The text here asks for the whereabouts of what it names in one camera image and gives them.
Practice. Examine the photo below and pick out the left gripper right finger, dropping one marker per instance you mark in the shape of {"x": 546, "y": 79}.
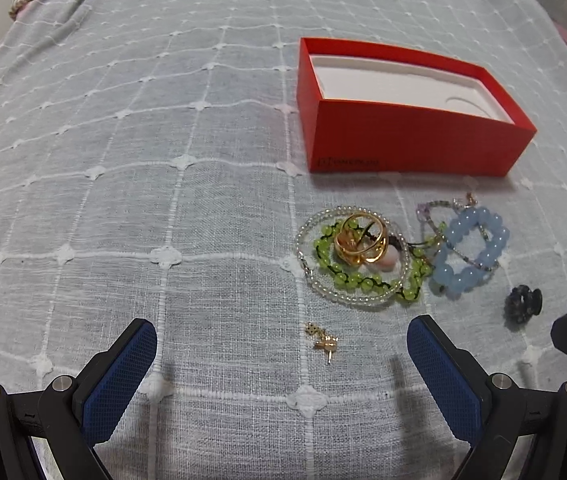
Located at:
{"x": 490, "y": 412}

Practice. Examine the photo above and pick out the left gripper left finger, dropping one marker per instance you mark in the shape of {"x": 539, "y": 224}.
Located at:
{"x": 73, "y": 414}

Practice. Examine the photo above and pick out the black hair claw clip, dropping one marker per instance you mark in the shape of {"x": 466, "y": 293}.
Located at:
{"x": 523, "y": 303}

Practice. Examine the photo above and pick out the green bead bracelet pink pendant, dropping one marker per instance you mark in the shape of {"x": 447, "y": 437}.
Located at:
{"x": 400, "y": 274}

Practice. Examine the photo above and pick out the small gold earring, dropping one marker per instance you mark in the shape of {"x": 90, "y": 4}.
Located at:
{"x": 324, "y": 341}

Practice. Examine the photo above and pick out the gold cage ring green stone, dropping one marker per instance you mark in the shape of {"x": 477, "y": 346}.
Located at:
{"x": 361, "y": 239}

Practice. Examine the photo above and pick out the grey checked bedspread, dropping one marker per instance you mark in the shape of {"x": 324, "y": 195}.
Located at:
{"x": 152, "y": 166}

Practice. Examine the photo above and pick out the red cardboard box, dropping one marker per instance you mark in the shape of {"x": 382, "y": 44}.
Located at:
{"x": 375, "y": 107}

